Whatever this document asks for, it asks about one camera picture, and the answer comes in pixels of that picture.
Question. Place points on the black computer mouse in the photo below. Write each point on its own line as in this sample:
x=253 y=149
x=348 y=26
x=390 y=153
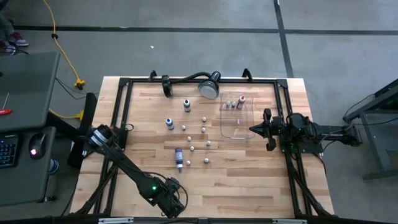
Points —
x=38 y=144

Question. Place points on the large black food coloring bottle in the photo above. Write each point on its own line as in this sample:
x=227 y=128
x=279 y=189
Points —
x=186 y=107

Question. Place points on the small green food coloring bottle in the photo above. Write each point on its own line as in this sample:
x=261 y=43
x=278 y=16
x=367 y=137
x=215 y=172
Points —
x=206 y=160

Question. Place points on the grey desk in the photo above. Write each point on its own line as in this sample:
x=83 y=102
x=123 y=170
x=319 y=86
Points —
x=25 y=183
x=28 y=87

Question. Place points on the black floor stand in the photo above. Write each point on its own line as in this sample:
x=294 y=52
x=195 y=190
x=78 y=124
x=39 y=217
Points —
x=88 y=118

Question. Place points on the clear plastic bin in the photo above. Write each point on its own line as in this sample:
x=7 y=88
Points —
x=227 y=124

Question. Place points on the black aluminium table frame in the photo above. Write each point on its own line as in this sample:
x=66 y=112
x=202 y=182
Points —
x=264 y=81

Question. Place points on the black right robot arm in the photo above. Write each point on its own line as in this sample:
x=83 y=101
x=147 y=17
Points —
x=329 y=133

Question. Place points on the large purple food coloring bottle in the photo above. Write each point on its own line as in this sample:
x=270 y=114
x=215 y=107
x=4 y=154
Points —
x=178 y=155

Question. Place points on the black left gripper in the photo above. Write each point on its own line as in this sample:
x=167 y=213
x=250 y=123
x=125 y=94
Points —
x=172 y=203

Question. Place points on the person's foot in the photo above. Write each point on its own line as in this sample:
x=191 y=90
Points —
x=53 y=167

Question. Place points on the black keyboard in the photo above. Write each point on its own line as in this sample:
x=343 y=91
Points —
x=7 y=151

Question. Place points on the person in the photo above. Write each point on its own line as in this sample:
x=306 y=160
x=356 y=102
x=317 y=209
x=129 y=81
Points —
x=18 y=39

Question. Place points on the dark metal table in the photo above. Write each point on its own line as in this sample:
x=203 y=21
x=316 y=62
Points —
x=373 y=143

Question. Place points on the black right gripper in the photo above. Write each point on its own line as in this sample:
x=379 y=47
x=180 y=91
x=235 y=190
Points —
x=275 y=127

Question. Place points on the large red food coloring bottle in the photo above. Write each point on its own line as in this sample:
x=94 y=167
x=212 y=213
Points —
x=241 y=102

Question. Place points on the silver metal bracket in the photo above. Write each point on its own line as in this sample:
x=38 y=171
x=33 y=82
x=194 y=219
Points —
x=289 y=221
x=115 y=220

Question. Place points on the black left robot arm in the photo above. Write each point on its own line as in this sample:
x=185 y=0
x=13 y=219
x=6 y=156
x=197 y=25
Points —
x=130 y=168

